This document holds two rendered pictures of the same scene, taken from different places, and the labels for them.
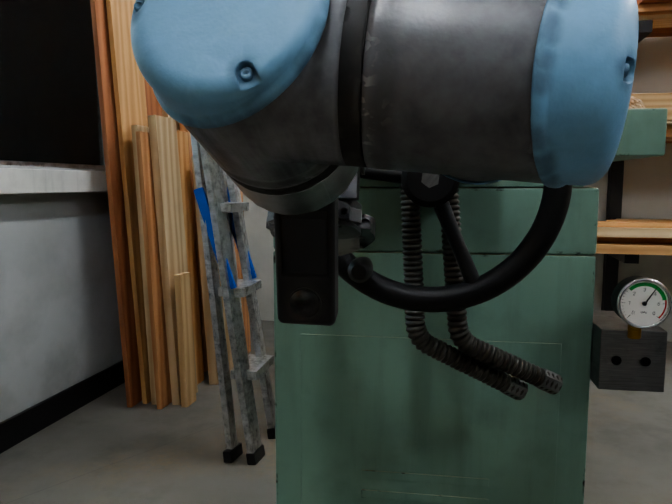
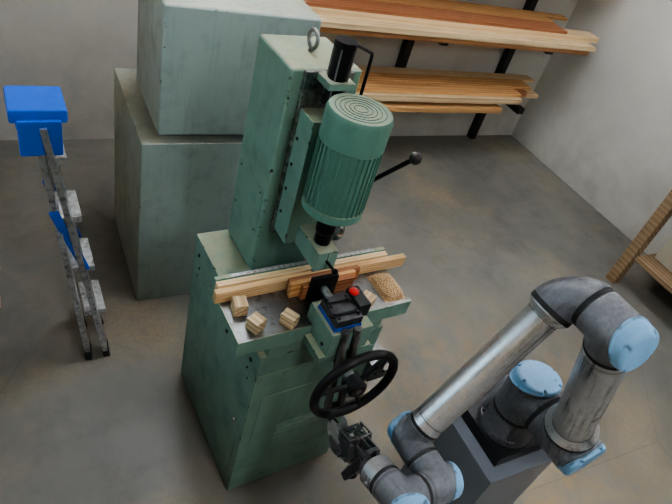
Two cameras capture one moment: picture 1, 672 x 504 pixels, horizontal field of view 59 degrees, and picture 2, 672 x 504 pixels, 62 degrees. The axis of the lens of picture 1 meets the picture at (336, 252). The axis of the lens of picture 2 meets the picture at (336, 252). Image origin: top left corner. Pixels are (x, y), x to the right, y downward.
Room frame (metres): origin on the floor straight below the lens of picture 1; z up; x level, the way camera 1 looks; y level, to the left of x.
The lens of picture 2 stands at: (0.08, 0.80, 2.10)
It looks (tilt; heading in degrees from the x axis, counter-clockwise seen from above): 39 degrees down; 311
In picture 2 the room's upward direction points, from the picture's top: 18 degrees clockwise
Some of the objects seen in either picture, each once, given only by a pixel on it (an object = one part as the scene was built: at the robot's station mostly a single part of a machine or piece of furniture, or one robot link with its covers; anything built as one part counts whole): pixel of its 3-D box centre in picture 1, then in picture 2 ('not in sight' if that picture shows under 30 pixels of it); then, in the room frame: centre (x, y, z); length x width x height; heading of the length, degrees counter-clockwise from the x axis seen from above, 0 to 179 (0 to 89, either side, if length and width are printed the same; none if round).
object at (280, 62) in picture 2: not in sight; (285, 161); (1.26, -0.19, 1.16); 0.22 x 0.22 x 0.72; 81
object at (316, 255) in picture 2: not in sight; (315, 247); (0.99, -0.16, 1.03); 0.14 x 0.07 x 0.09; 171
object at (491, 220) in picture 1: (428, 210); (284, 287); (1.10, -0.17, 0.76); 0.57 x 0.45 x 0.09; 171
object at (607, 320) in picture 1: (619, 348); (371, 359); (0.80, -0.39, 0.58); 0.12 x 0.08 x 0.08; 171
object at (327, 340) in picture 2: not in sight; (338, 324); (0.79, -0.12, 0.91); 0.15 x 0.14 x 0.09; 81
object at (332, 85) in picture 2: not in sight; (337, 71); (1.11, -0.17, 1.53); 0.08 x 0.08 x 0.17; 81
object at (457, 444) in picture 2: not in sight; (467, 470); (0.36, -0.63, 0.27); 0.30 x 0.30 x 0.55; 77
